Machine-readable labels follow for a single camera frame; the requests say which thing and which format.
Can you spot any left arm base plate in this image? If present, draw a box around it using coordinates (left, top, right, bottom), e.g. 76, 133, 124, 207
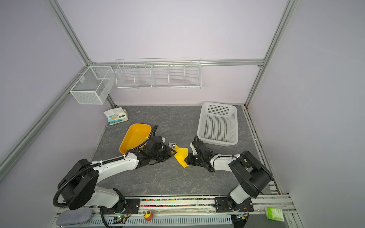
101, 198, 141, 215

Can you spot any red emergency stop button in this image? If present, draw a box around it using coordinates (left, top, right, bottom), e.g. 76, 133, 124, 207
144, 211, 154, 221

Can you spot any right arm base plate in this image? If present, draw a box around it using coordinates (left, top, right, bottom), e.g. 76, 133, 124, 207
213, 197, 254, 212

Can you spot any grey cloth pad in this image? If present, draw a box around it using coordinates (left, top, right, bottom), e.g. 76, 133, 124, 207
56, 209, 94, 226

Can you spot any white mesh wall box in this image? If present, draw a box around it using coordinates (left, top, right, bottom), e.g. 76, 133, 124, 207
70, 66, 116, 105

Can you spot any white wire shelf basket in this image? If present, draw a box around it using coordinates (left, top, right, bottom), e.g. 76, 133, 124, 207
115, 58, 202, 89

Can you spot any yellow paper napkin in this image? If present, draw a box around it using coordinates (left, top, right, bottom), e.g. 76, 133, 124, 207
174, 144, 189, 168

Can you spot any white perforated plastic basket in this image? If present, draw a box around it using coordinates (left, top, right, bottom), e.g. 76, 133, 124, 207
197, 102, 238, 147

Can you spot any orange plastic tray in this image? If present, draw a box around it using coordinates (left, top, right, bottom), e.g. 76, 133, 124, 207
119, 123, 152, 154

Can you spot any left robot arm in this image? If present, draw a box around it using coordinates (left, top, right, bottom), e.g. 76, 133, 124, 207
52, 136, 176, 213

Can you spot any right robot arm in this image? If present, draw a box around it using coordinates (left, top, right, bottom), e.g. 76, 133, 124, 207
185, 140, 273, 208

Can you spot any tissue pack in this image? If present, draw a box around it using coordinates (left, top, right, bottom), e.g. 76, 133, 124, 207
104, 107, 129, 125

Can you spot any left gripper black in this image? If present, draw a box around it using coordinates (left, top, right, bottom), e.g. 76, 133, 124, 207
150, 145, 177, 163

